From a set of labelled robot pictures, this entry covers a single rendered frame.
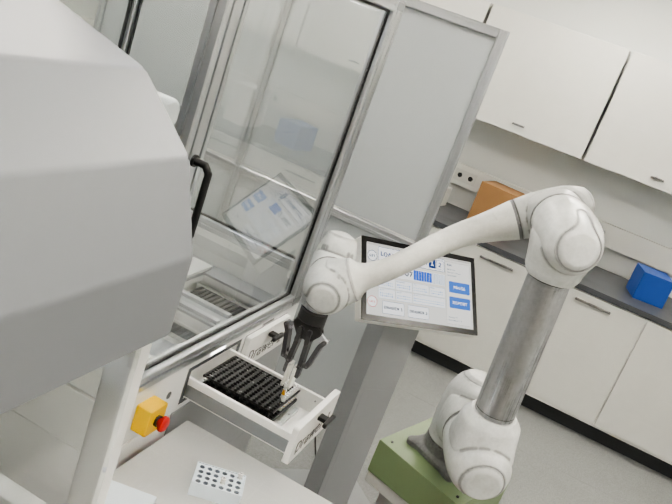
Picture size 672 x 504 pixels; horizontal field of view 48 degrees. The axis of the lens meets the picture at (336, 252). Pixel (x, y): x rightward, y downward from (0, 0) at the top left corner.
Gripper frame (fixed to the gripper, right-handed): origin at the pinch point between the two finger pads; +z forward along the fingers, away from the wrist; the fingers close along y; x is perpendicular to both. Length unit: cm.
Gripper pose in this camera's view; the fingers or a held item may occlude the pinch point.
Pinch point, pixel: (290, 374)
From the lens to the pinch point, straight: 202.5
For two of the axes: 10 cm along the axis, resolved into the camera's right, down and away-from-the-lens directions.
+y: -8.7, -4.2, 2.7
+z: -3.4, 8.9, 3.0
